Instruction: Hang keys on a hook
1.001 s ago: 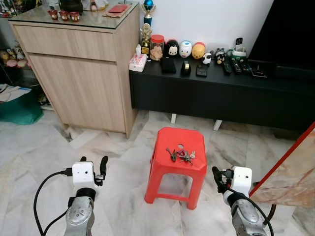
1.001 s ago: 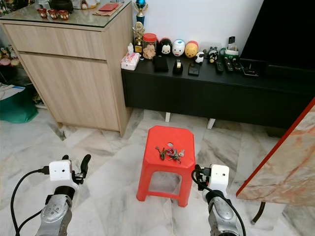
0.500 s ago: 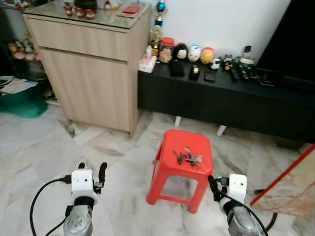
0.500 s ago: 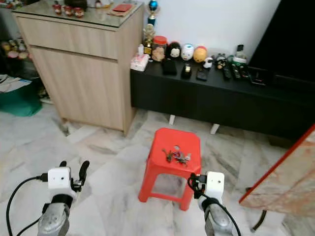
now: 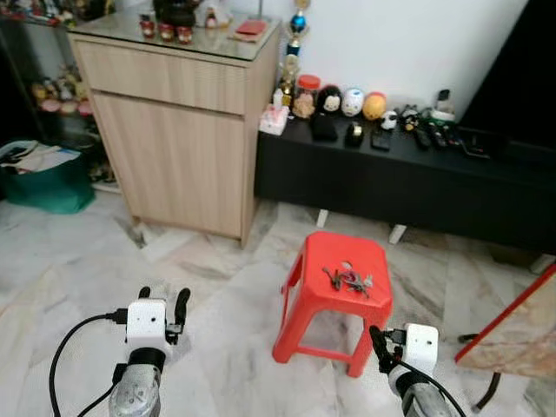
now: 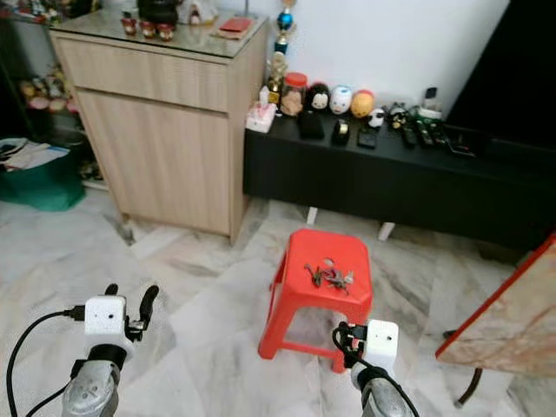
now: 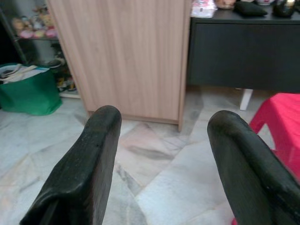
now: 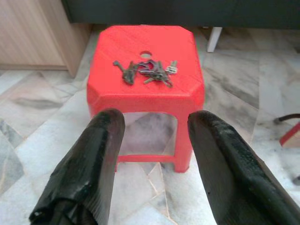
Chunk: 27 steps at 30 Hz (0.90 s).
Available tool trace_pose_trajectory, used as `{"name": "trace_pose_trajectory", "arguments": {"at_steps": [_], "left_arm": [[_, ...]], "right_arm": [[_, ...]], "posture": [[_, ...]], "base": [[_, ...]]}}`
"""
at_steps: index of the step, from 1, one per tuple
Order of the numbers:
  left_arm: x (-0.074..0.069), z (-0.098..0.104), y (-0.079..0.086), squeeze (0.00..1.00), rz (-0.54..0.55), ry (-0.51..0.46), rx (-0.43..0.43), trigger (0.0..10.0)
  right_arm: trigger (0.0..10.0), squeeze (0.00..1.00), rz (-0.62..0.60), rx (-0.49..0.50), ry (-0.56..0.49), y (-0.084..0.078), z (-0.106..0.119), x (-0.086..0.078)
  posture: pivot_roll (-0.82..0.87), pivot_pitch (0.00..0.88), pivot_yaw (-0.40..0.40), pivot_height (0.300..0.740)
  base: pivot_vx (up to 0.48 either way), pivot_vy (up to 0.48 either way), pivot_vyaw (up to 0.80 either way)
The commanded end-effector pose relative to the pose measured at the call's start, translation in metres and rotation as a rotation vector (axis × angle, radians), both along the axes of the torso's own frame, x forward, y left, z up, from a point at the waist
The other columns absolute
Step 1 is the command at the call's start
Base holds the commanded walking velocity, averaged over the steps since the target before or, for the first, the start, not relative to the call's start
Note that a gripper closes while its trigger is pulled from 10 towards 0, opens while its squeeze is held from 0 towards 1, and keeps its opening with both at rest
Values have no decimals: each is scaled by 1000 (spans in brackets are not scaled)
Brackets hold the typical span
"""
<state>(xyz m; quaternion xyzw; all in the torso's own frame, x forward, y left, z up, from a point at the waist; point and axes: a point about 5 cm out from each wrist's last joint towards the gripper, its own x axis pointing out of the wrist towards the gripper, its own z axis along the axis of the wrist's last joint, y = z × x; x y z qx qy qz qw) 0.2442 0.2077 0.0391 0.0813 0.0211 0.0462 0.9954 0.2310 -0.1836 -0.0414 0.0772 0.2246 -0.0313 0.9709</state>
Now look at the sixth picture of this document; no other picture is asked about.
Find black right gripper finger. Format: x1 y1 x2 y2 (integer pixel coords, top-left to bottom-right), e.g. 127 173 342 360
334 321 357 370

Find red plastic stool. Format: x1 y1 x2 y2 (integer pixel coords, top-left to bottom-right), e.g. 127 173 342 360
258 228 373 374

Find green storage bin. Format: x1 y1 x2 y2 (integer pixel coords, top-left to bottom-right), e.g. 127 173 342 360
0 137 86 212

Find black curved furniture leg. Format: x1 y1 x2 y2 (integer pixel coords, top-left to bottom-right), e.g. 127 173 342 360
443 328 486 407

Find black low TV bench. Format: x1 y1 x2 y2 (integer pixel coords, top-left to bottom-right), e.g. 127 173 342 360
243 115 556 255

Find marble table with red edge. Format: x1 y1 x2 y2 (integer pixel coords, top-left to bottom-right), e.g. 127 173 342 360
435 230 556 380

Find light wooden cabinet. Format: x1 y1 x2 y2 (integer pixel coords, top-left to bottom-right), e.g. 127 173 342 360
50 9 268 244

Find white papers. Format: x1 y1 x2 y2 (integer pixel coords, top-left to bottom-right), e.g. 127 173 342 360
0 137 70 172

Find small black pouch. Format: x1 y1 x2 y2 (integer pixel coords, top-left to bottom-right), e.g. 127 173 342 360
357 126 380 150

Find black wallet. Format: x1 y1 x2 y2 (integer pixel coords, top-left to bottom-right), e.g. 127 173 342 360
298 112 325 140

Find dark shelf with toys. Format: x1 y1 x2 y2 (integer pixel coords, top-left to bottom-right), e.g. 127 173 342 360
0 0 84 183

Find pink tissue pack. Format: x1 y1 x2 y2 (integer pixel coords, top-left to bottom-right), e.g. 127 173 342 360
246 88 277 134

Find flat black tray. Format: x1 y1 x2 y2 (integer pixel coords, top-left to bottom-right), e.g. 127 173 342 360
446 127 493 158

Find small dark figure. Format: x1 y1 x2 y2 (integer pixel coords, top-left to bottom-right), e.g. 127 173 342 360
387 103 409 129

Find yellow round plush toy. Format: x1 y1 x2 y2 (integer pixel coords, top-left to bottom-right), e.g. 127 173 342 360
350 89 375 119

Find white round plush toy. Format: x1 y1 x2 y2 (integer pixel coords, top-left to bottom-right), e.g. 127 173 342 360
329 85 354 116

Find black round plush toy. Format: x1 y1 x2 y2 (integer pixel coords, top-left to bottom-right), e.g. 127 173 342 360
305 83 332 114

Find clear jar with red lid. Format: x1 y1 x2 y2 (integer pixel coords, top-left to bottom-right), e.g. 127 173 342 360
281 72 308 117

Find small gold trophy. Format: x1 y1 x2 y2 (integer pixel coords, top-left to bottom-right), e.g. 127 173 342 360
264 54 288 107

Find black pot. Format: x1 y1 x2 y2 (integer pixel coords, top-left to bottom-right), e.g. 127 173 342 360
136 0 182 25

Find red envelope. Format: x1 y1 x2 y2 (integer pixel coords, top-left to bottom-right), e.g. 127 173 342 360
213 16 255 40

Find white ceramic figurine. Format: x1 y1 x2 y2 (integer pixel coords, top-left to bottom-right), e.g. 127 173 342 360
181 0 220 27

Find black television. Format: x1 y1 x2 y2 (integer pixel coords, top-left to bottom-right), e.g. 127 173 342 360
447 0 556 144

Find blue ball trophy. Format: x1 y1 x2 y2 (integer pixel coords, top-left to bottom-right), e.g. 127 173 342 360
275 0 297 56

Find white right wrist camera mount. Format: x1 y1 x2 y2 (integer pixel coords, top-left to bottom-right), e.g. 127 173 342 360
363 320 400 371

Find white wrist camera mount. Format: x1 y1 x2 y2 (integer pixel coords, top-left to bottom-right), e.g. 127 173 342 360
84 296 128 348
363 320 400 371

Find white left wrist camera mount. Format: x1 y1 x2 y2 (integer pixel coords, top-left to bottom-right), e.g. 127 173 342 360
84 296 128 348

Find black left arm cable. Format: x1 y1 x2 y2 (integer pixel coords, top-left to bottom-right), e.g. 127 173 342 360
6 306 86 417

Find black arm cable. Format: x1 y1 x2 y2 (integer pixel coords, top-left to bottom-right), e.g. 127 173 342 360
332 323 420 417
6 306 86 417

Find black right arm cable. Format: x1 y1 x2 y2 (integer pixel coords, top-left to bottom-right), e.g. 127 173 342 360
332 323 420 417

